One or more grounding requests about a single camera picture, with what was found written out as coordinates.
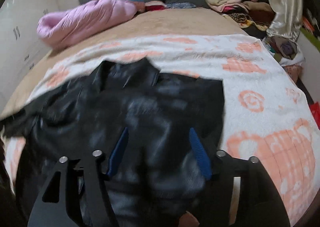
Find red and teal pillows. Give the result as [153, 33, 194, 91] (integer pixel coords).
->
[126, 0, 167, 13]

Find red plastic bag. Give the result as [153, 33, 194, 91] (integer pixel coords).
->
[309, 102, 320, 128]

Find blue patterned cloth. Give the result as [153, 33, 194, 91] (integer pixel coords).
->
[165, 2, 197, 9]

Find cream satin curtain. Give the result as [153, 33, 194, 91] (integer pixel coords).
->
[267, 0, 303, 41]

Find beige bed sheet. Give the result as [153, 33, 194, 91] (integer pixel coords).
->
[1, 8, 246, 115]

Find person's right thumb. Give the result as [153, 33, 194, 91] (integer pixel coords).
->
[178, 211, 199, 227]

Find black leather jacket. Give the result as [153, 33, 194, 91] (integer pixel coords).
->
[1, 59, 225, 226]

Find white wardrobe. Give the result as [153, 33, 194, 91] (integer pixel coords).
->
[1, 0, 58, 105]

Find pink puffy quilt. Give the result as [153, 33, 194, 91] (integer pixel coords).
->
[37, 0, 137, 51]

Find white peach patterned blanket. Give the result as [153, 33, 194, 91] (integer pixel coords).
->
[5, 34, 319, 225]

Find pile of folded clothes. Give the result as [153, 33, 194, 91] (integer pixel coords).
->
[205, 0, 275, 39]

